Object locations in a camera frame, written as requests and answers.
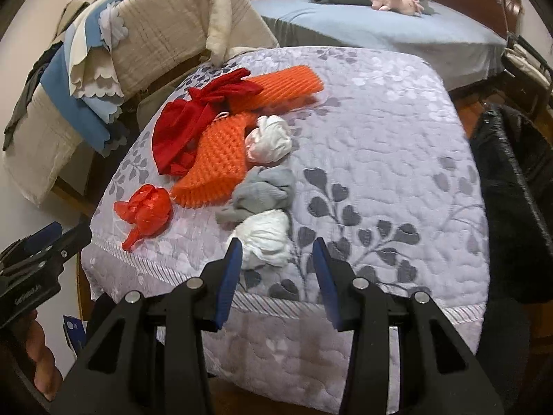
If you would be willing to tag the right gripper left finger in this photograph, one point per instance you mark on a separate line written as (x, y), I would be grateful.
(199, 305)

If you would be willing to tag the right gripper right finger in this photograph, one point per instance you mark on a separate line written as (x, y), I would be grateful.
(353, 304)

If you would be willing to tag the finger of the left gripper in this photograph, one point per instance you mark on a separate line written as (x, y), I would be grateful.
(42, 238)
(61, 246)

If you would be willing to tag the red plastic bag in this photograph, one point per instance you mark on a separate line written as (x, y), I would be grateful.
(149, 210)

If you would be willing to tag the white tissue front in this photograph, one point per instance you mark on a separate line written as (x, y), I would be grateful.
(265, 240)

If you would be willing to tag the grey cloth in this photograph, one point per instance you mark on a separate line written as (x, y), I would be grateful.
(263, 189)

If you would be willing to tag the orange foam net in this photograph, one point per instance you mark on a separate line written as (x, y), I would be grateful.
(220, 163)
(278, 87)

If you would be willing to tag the red cloth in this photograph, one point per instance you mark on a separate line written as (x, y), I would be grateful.
(182, 121)

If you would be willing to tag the white paper ball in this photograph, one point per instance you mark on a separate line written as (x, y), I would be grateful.
(269, 142)

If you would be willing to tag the black trash bin bag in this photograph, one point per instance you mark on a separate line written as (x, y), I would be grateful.
(514, 162)

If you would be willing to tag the left hand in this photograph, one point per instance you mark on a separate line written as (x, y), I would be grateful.
(46, 377)

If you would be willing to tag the lilac floral quilt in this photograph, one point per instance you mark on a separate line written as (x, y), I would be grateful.
(384, 174)

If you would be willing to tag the blue white scalloped cloth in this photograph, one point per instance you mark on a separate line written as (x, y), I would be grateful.
(82, 81)

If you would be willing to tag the beige blanket on chair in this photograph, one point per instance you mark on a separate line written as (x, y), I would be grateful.
(163, 34)

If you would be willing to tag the blue bed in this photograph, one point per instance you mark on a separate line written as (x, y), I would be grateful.
(460, 49)

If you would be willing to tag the black folding chair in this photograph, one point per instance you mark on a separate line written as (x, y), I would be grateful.
(524, 64)

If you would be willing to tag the pink plush pig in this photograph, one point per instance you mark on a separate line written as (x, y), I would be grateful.
(405, 7)

